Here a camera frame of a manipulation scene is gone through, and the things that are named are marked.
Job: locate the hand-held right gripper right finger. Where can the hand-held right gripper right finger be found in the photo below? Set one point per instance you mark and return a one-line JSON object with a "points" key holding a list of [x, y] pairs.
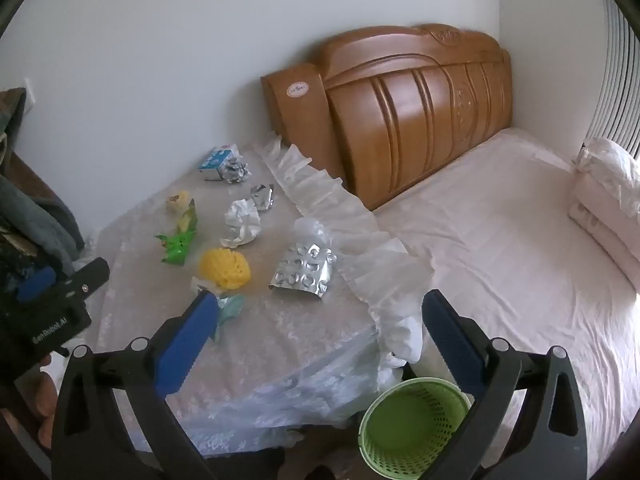
{"points": [[450, 337]]}

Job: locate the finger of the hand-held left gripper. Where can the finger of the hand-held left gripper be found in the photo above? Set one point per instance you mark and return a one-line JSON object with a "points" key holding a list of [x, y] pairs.
{"points": [[35, 282], [94, 272]]}

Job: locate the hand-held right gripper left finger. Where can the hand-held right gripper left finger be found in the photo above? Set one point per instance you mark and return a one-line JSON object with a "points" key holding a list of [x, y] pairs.
{"points": [[186, 337]]}

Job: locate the teal wrapper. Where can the teal wrapper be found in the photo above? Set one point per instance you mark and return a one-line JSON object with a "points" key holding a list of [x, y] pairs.
{"points": [[231, 306]]}

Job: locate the green plastic wastebasket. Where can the green plastic wastebasket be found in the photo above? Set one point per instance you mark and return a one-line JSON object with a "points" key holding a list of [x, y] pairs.
{"points": [[400, 432]]}

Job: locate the silver blister pack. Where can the silver blister pack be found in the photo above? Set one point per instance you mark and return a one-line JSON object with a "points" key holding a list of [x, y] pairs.
{"points": [[302, 272]]}

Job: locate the person's left hand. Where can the person's left hand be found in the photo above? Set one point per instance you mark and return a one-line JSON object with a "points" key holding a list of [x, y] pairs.
{"points": [[49, 385]]}

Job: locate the grey cloth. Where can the grey cloth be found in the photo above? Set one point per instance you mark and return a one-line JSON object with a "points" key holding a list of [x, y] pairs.
{"points": [[35, 215]]}

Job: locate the yellow foam net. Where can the yellow foam net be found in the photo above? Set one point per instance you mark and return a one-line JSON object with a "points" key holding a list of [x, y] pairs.
{"points": [[225, 267]]}

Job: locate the green snack wrapper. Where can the green snack wrapper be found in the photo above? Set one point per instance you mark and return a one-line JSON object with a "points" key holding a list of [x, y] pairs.
{"points": [[177, 245]]}

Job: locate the yellow snack wrapper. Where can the yellow snack wrapper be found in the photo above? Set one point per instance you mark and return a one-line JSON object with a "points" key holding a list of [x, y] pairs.
{"points": [[176, 202]]}

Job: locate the pale pink bed sheet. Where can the pale pink bed sheet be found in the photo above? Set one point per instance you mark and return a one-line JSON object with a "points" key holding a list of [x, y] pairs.
{"points": [[500, 235]]}

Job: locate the white lace tablecloth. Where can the white lace tablecloth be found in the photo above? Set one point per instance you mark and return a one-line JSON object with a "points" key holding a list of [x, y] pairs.
{"points": [[300, 345]]}

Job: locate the crumpled white paper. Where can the crumpled white paper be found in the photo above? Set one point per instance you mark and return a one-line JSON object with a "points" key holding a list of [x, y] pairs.
{"points": [[242, 222]]}

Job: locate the small silver foil wrapper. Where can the small silver foil wrapper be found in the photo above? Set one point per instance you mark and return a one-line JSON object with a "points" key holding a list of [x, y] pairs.
{"points": [[262, 196]]}

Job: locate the blue and white carton box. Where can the blue and white carton box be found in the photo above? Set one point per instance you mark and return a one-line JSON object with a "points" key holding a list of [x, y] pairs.
{"points": [[215, 160]]}

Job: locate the dark patterned cloth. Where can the dark patterned cloth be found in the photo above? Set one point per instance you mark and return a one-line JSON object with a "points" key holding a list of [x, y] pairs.
{"points": [[10, 115]]}

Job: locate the crumpled foil ball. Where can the crumpled foil ball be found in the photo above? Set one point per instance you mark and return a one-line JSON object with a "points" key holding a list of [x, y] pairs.
{"points": [[236, 172]]}

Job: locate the white floral pillow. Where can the white floral pillow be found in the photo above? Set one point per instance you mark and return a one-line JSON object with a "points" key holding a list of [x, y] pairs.
{"points": [[607, 165], [600, 230]]}

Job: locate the wooden headboard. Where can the wooden headboard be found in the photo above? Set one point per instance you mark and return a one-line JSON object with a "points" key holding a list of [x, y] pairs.
{"points": [[400, 110]]}

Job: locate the white ribbed radiator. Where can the white ribbed radiator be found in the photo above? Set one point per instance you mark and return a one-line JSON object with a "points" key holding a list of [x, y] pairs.
{"points": [[617, 85]]}

